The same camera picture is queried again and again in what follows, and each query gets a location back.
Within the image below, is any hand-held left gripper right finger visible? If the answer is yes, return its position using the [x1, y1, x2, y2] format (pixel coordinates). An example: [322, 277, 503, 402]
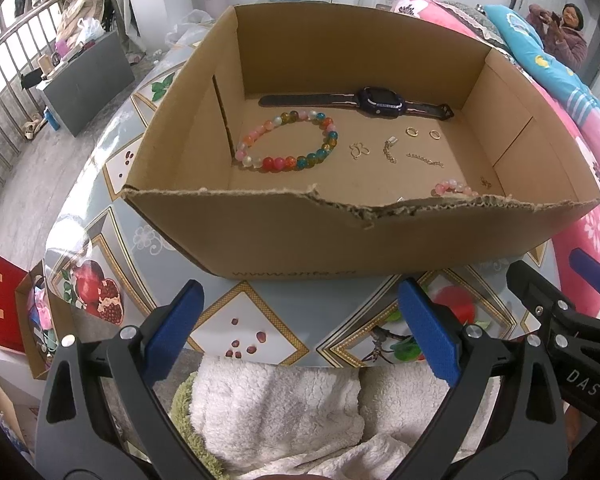
[395, 277, 567, 480]

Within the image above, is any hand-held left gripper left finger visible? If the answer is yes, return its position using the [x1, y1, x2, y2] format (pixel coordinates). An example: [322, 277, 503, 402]
[36, 279, 216, 480]

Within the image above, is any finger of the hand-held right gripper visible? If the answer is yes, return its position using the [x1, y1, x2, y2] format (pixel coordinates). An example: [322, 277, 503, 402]
[506, 260, 600, 346]
[569, 247, 600, 311]

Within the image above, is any brown cardboard box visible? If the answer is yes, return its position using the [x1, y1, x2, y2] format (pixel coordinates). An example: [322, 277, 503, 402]
[121, 2, 600, 280]

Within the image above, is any pink orange bead bracelet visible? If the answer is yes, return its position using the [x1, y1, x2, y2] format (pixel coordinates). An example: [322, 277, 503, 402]
[431, 178, 479, 199]

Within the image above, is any thin gold chain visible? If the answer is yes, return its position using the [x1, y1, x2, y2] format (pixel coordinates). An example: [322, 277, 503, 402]
[406, 152, 445, 168]

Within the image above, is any multicolour bead bracelet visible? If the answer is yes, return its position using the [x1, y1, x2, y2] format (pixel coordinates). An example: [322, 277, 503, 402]
[235, 110, 339, 172]

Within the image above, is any black smartwatch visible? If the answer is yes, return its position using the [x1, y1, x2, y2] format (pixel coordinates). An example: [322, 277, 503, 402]
[258, 86, 455, 121]

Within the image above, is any pink floral quilt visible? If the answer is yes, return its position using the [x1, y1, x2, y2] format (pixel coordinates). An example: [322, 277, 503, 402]
[390, 0, 600, 321]

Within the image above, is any green fleece garment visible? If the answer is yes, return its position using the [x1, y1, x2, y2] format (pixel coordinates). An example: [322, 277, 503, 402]
[172, 372, 221, 466]

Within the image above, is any small open cardboard box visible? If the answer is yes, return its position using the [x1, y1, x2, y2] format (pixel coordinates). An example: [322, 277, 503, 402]
[15, 260, 78, 381]

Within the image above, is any white fleece garment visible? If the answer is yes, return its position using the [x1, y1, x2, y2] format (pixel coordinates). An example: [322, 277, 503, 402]
[187, 355, 496, 480]

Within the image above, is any red paper bag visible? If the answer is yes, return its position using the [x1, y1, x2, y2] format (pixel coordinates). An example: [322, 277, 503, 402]
[0, 254, 31, 356]

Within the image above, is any blue quilt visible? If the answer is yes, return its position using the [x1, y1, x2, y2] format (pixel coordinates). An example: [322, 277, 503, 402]
[482, 4, 600, 121]

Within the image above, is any grey cabinet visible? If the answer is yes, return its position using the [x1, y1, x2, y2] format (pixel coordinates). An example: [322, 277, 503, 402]
[36, 30, 136, 136]

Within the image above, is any white plastic bag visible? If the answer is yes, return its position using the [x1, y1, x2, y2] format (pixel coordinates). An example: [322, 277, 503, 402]
[165, 9, 216, 48]

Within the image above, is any metal railing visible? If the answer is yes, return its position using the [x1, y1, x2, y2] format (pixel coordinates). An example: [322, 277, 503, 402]
[0, 0, 63, 161]

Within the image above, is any woven beige bag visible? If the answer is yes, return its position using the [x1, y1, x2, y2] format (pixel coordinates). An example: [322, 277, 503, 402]
[62, 0, 113, 38]

